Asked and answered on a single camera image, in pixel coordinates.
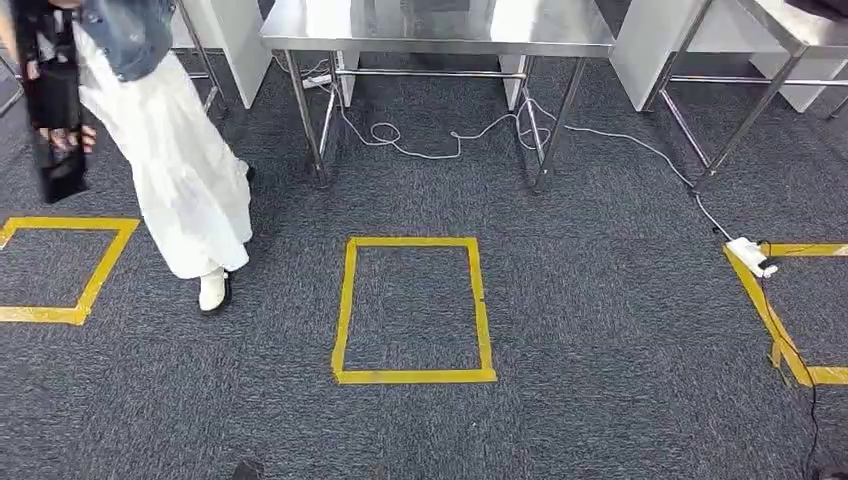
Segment person's hand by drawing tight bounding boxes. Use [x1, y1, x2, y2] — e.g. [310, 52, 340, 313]
[38, 123, 99, 158]

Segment black glossy bag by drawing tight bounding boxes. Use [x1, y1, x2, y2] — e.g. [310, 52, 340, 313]
[11, 0, 92, 206]

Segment person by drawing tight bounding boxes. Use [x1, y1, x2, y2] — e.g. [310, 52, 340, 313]
[0, 0, 258, 317]

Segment yellow tape rectangle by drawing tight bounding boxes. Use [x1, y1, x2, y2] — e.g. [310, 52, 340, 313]
[330, 235, 499, 387]
[0, 215, 142, 328]
[722, 241, 848, 389]

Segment thin steel table legs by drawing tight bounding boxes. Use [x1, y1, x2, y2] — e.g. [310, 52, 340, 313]
[172, 0, 231, 115]

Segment white panel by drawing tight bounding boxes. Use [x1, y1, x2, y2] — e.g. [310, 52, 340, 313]
[608, 0, 715, 113]
[177, 0, 274, 111]
[750, 48, 848, 115]

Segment wide steel table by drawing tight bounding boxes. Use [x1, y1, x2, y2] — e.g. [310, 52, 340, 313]
[258, 0, 618, 195]

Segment black robot foot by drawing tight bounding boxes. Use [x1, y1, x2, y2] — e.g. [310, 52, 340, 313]
[229, 458, 267, 480]

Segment steel table with crossbars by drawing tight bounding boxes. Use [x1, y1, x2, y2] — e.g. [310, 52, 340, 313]
[641, 0, 848, 192]

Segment white floor cable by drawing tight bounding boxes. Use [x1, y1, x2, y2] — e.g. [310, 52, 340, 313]
[271, 55, 738, 244]

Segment thin black floor cable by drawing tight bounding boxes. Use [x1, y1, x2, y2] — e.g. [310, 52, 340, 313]
[753, 241, 824, 480]

